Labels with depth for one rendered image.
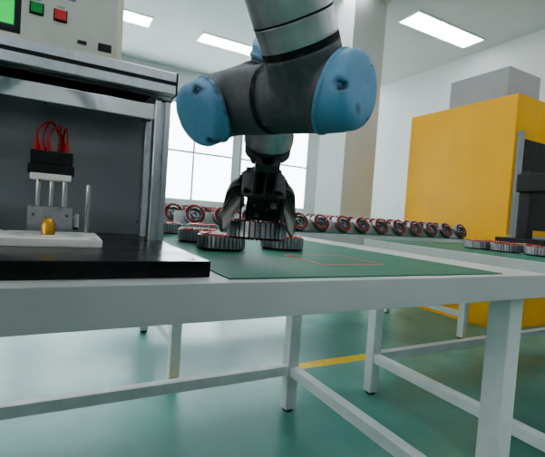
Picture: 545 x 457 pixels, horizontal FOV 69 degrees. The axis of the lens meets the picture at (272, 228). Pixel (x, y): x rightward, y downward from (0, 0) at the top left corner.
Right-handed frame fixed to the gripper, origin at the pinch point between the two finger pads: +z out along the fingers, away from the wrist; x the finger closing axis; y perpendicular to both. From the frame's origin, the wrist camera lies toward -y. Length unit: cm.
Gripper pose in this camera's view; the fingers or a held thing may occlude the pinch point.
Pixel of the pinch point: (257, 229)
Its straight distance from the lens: 75.7
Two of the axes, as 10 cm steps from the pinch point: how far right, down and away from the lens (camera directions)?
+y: 0.0, 6.8, -7.3
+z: -1.2, 7.3, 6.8
